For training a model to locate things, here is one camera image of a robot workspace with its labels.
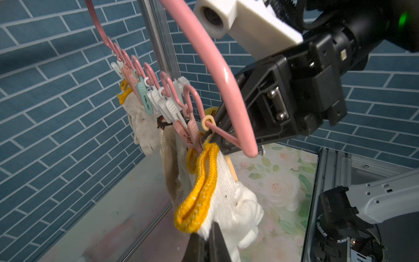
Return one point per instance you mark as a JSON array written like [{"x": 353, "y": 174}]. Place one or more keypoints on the yellow cup with pens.
[{"x": 211, "y": 111}]

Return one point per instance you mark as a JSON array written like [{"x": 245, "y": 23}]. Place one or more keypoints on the white glove yellow cuff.
[{"x": 217, "y": 197}]

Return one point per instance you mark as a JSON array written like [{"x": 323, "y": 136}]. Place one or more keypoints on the metal clothes drying rack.
[{"x": 156, "y": 23}]

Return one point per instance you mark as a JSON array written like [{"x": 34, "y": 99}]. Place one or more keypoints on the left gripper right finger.
[{"x": 218, "y": 251}]

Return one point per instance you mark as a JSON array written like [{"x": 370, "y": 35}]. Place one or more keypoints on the white cotton glove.
[
  {"x": 187, "y": 162},
  {"x": 146, "y": 132}
]

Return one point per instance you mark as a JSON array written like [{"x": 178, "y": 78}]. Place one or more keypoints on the beige cotton glove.
[{"x": 173, "y": 153}]

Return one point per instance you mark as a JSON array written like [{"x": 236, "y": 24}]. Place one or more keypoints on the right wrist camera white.
[{"x": 250, "y": 23}]

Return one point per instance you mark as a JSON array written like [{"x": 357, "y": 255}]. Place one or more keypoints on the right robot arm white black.
[{"x": 316, "y": 190}]

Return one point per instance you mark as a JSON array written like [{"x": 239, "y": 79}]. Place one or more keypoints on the pink clip hanger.
[{"x": 191, "y": 43}]

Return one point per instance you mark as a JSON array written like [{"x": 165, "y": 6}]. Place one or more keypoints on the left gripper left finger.
[{"x": 195, "y": 251}]

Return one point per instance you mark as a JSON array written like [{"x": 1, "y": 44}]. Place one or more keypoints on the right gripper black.
[{"x": 293, "y": 92}]

